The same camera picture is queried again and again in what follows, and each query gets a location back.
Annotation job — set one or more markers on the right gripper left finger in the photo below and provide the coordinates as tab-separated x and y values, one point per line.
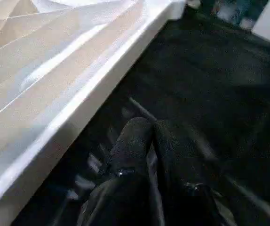
125	179

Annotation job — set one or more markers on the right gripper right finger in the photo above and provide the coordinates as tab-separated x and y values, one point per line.
182	183

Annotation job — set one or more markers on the white plastic table top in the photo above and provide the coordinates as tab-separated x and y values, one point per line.
41	70

